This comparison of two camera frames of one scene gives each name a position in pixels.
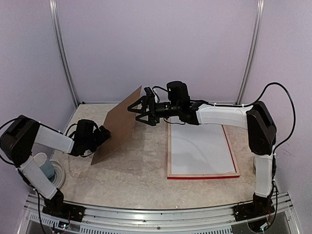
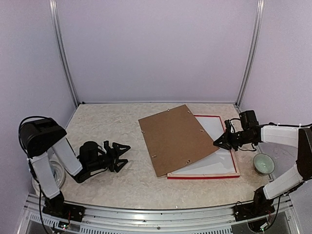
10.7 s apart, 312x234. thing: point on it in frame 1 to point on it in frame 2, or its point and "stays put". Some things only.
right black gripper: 146,101 to 227,144
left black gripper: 102,138 to 114,157
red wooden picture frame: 170,176 stays put
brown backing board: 121,122 to 175,138
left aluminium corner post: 54,10 stays put
